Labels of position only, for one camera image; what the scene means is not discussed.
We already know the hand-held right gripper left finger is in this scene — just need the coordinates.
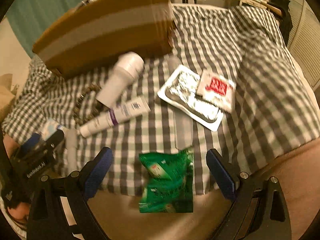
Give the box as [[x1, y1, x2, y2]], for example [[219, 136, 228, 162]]
[[26, 146, 114, 240]]

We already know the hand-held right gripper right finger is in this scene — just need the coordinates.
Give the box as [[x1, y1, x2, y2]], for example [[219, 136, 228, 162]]
[[205, 148, 293, 240]]

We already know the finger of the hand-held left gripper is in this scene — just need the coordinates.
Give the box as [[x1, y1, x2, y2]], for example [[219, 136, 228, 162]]
[[46, 129, 65, 153], [17, 132, 43, 157]]

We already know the white blue tissue pack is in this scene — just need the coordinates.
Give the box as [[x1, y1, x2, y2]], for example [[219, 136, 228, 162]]
[[41, 120, 68, 140]]

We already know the green snack packet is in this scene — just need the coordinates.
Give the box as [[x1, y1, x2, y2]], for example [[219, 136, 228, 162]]
[[138, 148, 194, 213]]

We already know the brown cardboard box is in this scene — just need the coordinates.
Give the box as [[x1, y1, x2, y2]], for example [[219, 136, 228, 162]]
[[32, 0, 178, 79]]

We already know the white tube purple band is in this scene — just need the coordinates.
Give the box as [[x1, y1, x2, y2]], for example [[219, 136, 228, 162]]
[[79, 97, 151, 138]]

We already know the grey checked blanket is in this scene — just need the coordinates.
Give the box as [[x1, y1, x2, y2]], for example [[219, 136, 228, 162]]
[[2, 4, 320, 195]]

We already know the white bed sheet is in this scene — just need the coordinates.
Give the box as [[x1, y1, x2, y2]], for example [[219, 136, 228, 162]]
[[55, 137, 320, 240]]

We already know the white plastic bottle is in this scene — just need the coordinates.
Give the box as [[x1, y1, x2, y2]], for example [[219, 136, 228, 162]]
[[96, 52, 145, 108]]

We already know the red white sachet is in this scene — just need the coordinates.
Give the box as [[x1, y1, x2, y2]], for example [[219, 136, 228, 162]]
[[196, 69, 237, 113]]

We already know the silver blister pack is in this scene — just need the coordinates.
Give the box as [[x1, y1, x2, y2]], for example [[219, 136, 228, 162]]
[[157, 64, 224, 132]]

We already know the white louvred wardrobe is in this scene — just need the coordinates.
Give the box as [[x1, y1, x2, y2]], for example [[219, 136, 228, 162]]
[[286, 0, 320, 90]]

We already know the black garment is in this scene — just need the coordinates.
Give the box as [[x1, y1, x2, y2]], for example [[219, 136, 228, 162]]
[[270, 0, 293, 44]]

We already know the wooden chair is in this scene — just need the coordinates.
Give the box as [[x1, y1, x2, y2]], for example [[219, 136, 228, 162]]
[[267, 2, 285, 15]]

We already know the brown bead bracelet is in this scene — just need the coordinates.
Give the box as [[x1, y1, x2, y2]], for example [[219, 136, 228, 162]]
[[74, 85, 105, 125]]

